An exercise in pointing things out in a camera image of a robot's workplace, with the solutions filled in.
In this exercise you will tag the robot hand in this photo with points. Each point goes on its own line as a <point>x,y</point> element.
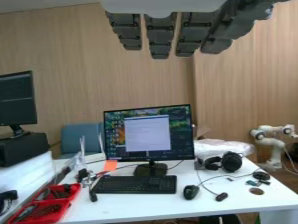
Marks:
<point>160,30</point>

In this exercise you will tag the computer monitor with bright screen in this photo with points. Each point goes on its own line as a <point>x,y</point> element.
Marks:
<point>148,133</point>

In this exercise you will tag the blue chair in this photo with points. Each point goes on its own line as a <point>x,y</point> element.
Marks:
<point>80,138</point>

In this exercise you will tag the clear plastic bag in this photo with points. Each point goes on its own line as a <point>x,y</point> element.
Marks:
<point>221,146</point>

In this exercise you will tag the dark computer monitor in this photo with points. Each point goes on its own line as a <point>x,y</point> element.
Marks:
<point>15,98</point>

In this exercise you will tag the small white jointed device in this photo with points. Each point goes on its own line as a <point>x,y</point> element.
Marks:
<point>273,143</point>

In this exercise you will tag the black keyboard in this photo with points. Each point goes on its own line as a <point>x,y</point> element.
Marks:
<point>134,184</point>

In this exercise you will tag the black box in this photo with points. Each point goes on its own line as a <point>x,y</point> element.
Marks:
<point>22,148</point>

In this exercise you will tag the black computer mouse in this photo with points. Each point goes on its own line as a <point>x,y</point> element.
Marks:
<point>191,192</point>

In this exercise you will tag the small black device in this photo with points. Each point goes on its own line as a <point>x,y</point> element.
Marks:
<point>94,196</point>

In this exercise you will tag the white desk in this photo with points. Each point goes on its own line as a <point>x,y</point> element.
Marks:
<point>155,208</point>

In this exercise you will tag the red tray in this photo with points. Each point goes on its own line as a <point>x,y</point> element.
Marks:
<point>38,211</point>
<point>58,191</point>

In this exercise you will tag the white foam packing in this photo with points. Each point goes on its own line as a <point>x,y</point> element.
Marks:
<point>22,176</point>

